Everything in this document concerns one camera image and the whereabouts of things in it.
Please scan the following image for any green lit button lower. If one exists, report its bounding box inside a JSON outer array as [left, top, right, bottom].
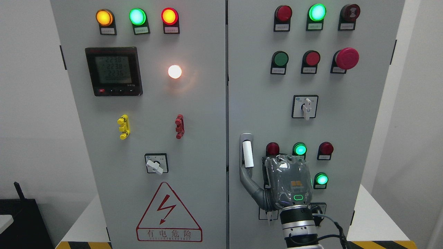
[[313, 172, 329, 189]]

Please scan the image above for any green lit indicator middle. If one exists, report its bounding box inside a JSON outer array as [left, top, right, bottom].
[[292, 142, 307, 160]]

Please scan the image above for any white selector switch upper right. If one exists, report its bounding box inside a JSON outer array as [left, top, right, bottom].
[[291, 95, 319, 120]]

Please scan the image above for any red lit indicator light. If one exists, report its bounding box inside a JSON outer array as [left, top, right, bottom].
[[161, 7, 180, 34]]

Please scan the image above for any yellow indicator light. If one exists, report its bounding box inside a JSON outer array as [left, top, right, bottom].
[[96, 9, 117, 35]]

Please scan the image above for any white lit indicator light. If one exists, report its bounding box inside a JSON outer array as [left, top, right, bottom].
[[168, 65, 183, 79]]

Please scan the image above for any green indicator light left door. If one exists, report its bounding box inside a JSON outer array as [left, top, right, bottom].
[[129, 8, 150, 35]]

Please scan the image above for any grey cabinet door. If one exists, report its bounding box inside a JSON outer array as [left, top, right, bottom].
[[227, 0, 405, 249], [51, 0, 227, 249]]

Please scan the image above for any dark red indicator middle left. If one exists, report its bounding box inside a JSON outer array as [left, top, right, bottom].
[[266, 142, 280, 157]]

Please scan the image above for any red push button upper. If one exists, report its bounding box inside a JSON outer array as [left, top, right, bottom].
[[300, 50, 320, 74]]

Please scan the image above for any dark red buzzer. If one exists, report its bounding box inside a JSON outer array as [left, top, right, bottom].
[[337, 4, 361, 30]]

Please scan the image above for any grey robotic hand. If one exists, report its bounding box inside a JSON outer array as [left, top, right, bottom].
[[239, 155, 313, 212]]

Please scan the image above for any white selector switch lower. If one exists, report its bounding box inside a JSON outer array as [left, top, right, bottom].
[[258, 208, 279, 226]]

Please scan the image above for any silver door handle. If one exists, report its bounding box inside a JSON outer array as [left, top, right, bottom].
[[239, 133, 254, 177]]

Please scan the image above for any green lit indicator top right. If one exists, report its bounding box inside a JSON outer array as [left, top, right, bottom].
[[306, 3, 327, 31]]

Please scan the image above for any white selector switch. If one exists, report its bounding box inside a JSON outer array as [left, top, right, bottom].
[[258, 208, 279, 226], [291, 95, 319, 120]]

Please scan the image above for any dark red indicator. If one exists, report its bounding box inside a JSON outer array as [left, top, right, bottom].
[[266, 142, 280, 157], [273, 5, 292, 33], [317, 142, 334, 160]]

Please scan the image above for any red emergency stop button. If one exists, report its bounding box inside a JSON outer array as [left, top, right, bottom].
[[330, 47, 360, 74]]

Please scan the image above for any white selector switch left door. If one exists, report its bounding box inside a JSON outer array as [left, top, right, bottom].
[[144, 153, 169, 175]]

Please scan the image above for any green push button upper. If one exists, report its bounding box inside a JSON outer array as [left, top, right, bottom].
[[270, 50, 289, 75]]

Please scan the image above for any green lit indicator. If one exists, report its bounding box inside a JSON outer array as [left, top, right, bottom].
[[292, 142, 307, 160], [306, 3, 327, 31]]

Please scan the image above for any black key selector switch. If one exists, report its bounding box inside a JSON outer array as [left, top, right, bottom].
[[308, 202, 327, 216]]

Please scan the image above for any grey left cabinet door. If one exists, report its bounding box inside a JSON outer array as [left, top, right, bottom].
[[51, 0, 227, 249]]

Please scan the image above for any dark red indicator middle right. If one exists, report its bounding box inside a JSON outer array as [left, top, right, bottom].
[[317, 142, 334, 160]]

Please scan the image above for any grey right cabinet door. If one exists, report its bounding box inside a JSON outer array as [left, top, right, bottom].
[[227, 0, 405, 249]]

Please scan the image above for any black digital power meter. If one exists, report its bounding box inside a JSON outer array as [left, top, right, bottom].
[[84, 47, 143, 96]]

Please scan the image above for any dark red indicator top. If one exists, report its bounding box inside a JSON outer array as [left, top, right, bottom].
[[273, 5, 292, 33]]

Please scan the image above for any black box with antenna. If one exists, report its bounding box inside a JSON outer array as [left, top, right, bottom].
[[0, 182, 54, 249]]

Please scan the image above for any red electric warning sticker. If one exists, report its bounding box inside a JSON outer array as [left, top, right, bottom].
[[136, 182, 203, 242]]

